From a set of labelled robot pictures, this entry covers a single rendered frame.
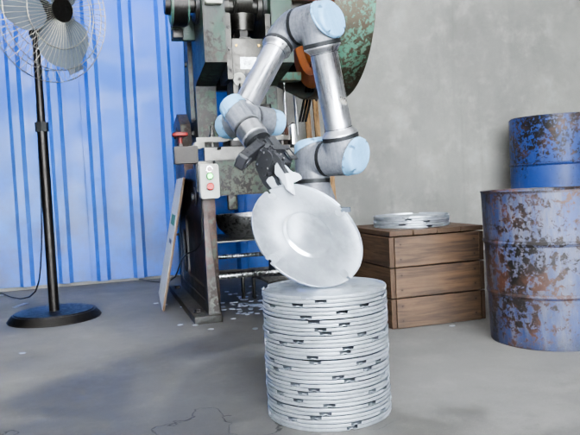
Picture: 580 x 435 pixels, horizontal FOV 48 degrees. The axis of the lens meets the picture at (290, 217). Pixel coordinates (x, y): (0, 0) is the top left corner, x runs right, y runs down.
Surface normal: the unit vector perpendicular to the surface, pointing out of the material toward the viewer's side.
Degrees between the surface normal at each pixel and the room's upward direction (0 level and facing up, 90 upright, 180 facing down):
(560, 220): 92
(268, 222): 55
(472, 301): 90
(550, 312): 92
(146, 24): 90
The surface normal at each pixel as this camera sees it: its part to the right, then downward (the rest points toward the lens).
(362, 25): 0.28, 0.41
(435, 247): 0.29, 0.04
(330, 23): 0.70, -0.13
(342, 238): 0.40, -0.56
